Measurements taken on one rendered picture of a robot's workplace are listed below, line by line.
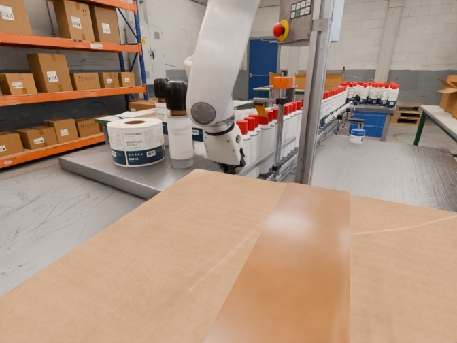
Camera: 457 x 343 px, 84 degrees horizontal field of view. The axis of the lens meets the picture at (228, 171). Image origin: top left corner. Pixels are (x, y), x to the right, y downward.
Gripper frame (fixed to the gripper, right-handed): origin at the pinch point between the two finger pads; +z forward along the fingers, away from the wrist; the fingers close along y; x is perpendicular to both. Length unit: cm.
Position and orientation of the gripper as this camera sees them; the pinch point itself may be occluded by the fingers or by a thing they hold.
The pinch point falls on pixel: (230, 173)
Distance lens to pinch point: 70.3
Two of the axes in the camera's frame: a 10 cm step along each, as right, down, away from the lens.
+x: -4.9, 6.2, -6.1
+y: -8.5, -2.0, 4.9
